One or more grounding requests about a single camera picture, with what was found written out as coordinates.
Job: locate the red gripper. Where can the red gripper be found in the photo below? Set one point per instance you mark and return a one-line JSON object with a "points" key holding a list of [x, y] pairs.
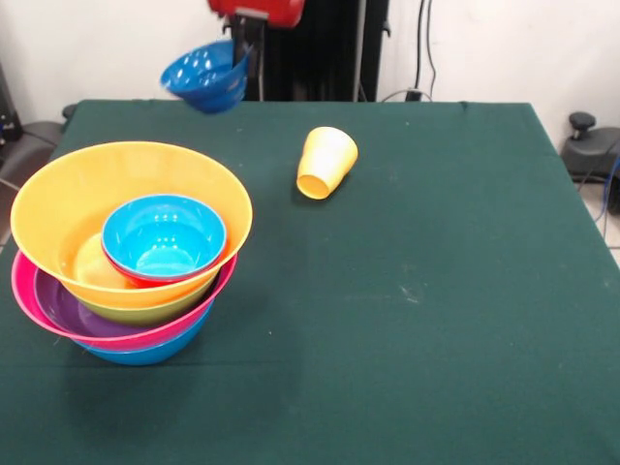
{"points": [[271, 7]]}

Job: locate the small dark blue bowl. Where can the small dark blue bowl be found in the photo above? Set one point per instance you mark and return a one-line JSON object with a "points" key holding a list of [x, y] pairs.
{"points": [[203, 77]]}

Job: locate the yellow cup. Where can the yellow cup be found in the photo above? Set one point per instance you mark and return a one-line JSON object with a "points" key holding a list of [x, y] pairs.
{"points": [[329, 155]]}

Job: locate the small light blue bowl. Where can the small light blue bowl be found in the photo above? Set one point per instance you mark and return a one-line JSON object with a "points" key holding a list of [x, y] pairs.
{"points": [[164, 237]]}

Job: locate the large orange bowl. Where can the large orange bowl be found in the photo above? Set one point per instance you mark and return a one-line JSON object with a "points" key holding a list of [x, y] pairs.
{"points": [[53, 213]]}

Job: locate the small red bowl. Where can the small red bowl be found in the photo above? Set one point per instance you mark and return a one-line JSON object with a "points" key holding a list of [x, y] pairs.
{"points": [[145, 281]]}

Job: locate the green bowl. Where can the green bowl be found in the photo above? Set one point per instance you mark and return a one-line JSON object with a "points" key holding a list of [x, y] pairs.
{"points": [[145, 315]]}

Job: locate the purple bowl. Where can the purple bowl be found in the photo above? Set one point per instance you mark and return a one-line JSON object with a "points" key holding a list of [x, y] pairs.
{"points": [[58, 310]]}

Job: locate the large pink bowl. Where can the large pink bowl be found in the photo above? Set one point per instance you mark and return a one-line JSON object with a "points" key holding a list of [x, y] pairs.
{"points": [[21, 290]]}

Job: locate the black table clamp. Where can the black table clamp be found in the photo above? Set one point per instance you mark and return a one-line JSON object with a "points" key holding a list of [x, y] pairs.
{"points": [[68, 111]]}

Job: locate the black chair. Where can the black chair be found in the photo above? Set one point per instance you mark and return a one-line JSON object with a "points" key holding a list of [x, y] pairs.
{"points": [[29, 145]]}

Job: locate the large light blue bowl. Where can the large light blue bowl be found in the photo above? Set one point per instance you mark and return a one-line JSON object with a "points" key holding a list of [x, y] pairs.
{"points": [[145, 356]]}

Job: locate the black knobbed device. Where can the black knobbed device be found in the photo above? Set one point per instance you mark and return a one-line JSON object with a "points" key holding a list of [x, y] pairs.
{"points": [[588, 150]]}

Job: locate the dark green tablecloth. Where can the dark green tablecloth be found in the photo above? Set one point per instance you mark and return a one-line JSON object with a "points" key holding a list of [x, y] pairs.
{"points": [[436, 387]]}

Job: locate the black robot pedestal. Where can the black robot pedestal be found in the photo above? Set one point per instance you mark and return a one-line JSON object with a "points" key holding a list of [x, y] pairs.
{"points": [[319, 53]]}

